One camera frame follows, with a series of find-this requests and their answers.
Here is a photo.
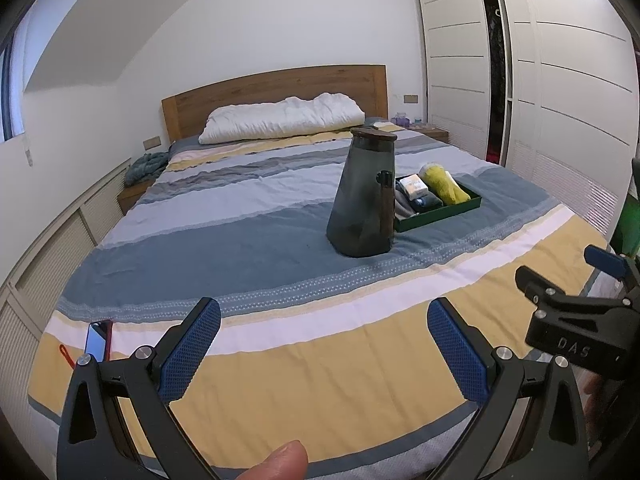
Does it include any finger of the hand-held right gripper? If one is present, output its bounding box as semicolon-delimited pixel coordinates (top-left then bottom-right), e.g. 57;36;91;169
584;245;640;306
515;266;568;323

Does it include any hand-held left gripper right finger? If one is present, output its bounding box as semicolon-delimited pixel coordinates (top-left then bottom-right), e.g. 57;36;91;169
426;297;588;480

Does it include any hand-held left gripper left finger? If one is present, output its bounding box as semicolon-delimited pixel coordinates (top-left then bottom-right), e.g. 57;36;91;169
56;296;222;480

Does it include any green tray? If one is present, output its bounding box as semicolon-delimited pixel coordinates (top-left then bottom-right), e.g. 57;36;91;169
392;172;483;234

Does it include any yellow towel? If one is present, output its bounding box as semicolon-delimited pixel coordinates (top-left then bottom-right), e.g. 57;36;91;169
419;162;473;206

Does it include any grey towel with blue edge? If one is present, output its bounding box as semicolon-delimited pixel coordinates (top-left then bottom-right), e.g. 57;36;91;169
397;192;445;217

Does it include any pale orange tissue pack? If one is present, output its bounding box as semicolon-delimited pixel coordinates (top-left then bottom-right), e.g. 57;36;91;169
397;174;430;200

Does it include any person's right hand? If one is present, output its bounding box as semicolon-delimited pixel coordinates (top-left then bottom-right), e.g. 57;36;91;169
580;375;608;412

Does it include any person's left hand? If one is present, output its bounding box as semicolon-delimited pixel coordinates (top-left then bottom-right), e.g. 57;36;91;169
234;440;308;480

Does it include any dark green cloth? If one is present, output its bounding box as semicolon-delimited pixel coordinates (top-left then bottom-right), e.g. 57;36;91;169
612;157;640;262

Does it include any smartphone in red case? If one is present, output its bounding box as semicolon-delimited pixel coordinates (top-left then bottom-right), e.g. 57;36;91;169
59;320;114;368

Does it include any bed with striped bedspread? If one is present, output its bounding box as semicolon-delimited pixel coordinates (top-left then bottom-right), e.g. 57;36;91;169
27;117;617;480

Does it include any wooden nightstand with blanket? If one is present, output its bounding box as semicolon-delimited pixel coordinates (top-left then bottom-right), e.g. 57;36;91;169
117;180;157;216

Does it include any wooden nightstand with jars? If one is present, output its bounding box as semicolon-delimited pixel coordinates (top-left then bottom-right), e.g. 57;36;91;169
407;127;450;146

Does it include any white wardrobe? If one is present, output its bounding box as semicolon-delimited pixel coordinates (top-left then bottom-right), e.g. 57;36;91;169
407;0;640;243

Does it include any teal knitted blanket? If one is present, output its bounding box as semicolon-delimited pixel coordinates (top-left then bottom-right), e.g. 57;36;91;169
124;151;169;187

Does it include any white pillow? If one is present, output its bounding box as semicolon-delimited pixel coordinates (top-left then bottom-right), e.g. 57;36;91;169
198;92;366;145

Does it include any wooden headboard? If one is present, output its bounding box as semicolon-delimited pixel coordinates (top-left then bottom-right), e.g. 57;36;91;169
161;64;390;143

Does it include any window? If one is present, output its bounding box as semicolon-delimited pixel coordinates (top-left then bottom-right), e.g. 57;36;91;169
0;10;27;143

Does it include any white louvered wall cabinet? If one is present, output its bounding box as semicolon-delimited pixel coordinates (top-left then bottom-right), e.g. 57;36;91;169
0;157;133;411

